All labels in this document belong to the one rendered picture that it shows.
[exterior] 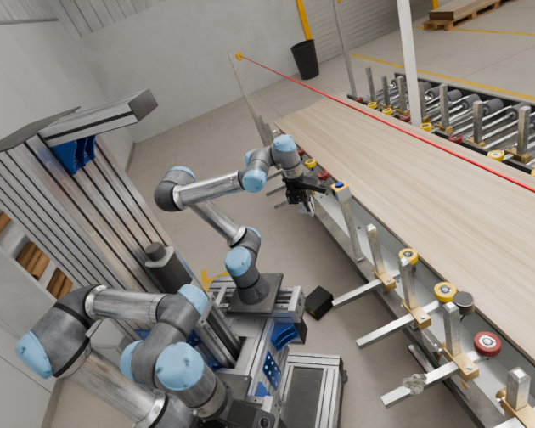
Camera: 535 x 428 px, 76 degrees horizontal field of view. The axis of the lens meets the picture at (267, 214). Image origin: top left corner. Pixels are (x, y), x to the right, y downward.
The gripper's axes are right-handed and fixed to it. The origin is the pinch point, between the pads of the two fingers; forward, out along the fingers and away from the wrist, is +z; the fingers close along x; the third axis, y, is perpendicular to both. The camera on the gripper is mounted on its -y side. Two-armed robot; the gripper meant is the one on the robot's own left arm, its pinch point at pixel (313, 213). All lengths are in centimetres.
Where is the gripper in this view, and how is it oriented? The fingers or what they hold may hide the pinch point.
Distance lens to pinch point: 142.4
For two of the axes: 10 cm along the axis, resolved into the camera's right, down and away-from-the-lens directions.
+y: -9.0, 1.0, 4.1
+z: 3.4, 7.7, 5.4
